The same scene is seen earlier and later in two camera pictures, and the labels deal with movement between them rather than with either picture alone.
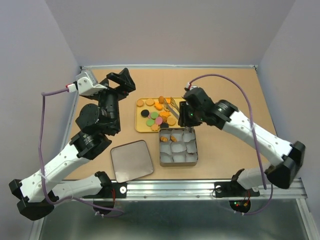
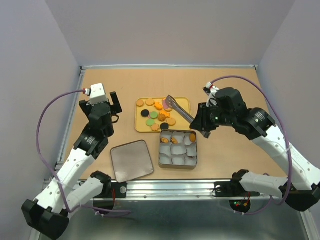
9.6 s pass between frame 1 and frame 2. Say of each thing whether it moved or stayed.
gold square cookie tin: stayed
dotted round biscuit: stayed
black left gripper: moved
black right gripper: moved
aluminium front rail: stayed
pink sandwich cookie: moved
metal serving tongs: moved
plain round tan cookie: stayed
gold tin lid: stayed
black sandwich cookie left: stayed
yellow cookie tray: stayed
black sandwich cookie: stayed
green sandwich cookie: stayed
